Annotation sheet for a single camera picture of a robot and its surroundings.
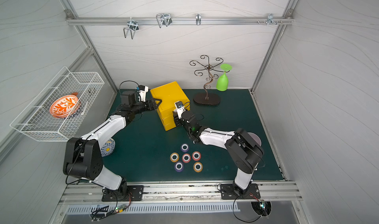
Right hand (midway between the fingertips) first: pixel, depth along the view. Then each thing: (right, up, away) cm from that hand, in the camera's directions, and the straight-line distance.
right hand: (177, 109), depth 86 cm
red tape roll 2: (+12, -28, 0) cm, 30 cm away
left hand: (-11, +5, 0) cm, 12 cm away
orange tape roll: (-2, -28, 0) cm, 28 cm away
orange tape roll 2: (+12, -32, -4) cm, 35 cm away
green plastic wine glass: (+29, +18, +9) cm, 35 cm away
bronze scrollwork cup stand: (+19, +7, +29) cm, 36 cm away
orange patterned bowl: (-50, +2, -20) cm, 54 cm away
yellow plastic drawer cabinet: (-5, +10, +3) cm, 11 cm away
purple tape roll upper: (+4, -24, +3) cm, 24 cm away
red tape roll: (+5, -29, 0) cm, 29 cm away
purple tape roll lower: (+1, -32, -4) cm, 32 cm away
